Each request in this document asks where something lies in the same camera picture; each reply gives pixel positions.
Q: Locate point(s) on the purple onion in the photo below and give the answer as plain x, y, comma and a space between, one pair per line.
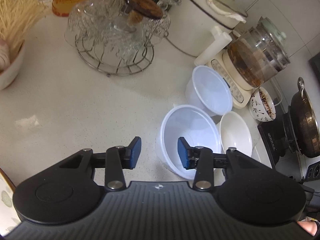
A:
4, 55

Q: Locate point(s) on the clear glass cup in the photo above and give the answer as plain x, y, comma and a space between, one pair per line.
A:
88, 18

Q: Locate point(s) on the white ceramic bowl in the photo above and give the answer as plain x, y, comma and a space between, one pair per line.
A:
234, 133

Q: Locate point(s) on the cream kettle base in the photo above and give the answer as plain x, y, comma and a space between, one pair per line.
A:
241, 91

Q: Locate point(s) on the dried noodle bundle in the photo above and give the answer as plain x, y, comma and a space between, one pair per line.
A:
17, 18

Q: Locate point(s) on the white floral plate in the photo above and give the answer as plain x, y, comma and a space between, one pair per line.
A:
9, 218

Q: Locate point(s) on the dark wok with lid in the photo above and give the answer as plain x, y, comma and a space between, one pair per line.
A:
300, 124

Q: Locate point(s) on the amber base glass cup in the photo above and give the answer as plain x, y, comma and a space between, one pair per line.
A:
140, 12

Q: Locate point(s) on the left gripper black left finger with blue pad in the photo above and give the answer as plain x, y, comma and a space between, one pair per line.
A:
119, 158

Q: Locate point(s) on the clear plastic bowl front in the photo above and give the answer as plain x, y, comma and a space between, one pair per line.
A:
195, 126

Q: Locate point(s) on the person's right hand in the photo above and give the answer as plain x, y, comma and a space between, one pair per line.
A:
310, 226

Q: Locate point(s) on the wire glass rack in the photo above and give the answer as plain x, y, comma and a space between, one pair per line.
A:
101, 56

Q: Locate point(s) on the glass tea kettle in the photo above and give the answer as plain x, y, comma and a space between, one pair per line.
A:
258, 54

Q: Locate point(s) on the white bowl with noodles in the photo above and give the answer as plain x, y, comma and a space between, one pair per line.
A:
9, 75

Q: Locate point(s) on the floral bowl with tea leaves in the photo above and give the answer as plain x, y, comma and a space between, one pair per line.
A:
261, 106

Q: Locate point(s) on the black induction cooker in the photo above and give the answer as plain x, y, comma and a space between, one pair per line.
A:
285, 144

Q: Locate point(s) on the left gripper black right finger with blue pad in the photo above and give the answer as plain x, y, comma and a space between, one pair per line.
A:
201, 159

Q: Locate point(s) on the white pot with lid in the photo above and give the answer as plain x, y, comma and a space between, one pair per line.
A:
201, 28

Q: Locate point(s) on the clear plastic bowl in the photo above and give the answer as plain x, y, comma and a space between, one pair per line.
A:
195, 126
208, 91

